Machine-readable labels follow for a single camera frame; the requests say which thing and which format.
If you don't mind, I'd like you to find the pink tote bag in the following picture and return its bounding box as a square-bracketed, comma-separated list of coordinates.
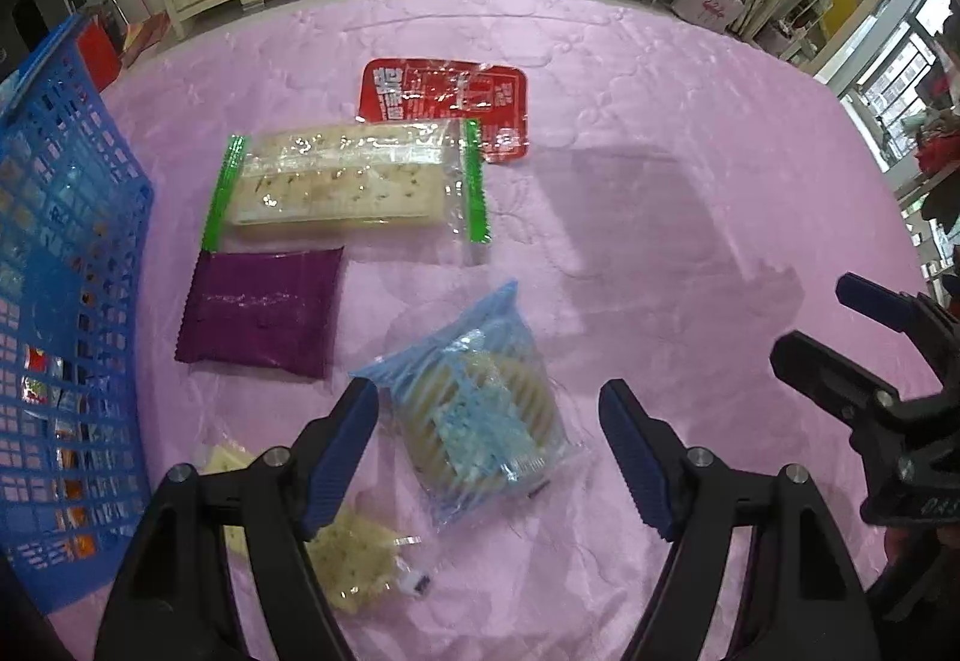
[670, 0, 747, 36]

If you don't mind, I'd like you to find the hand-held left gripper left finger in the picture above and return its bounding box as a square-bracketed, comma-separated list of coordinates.
[94, 376, 380, 661]

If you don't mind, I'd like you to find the blue striped cookie packet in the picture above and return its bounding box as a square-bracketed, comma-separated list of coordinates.
[349, 280, 590, 549]

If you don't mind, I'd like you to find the red bag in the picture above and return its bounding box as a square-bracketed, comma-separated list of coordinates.
[75, 20, 122, 92]

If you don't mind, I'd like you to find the pink quilted table cloth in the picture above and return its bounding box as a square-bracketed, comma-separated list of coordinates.
[45, 0, 960, 661]

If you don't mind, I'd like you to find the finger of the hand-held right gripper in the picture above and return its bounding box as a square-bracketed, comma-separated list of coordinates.
[770, 329, 901, 429]
[835, 271, 960, 369]

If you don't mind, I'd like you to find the small clear cracker packet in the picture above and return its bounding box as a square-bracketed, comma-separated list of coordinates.
[196, 440, 432, 621]

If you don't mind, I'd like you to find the red snack packet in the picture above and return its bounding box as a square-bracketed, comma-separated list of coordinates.
[358, 57, 532, 163]

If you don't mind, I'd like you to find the long green-edged cracker packet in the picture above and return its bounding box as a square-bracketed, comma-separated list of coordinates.
[201, 119, 492, 266]

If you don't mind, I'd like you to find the blue plastic basket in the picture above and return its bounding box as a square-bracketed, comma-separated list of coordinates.
[0, 14, 155, 613]

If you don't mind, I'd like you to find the purple snack packet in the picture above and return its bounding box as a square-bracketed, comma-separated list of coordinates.
[174, 246, 346, 381]

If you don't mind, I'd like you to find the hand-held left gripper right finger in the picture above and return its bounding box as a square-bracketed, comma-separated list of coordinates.
[598, 378, 882, 661]

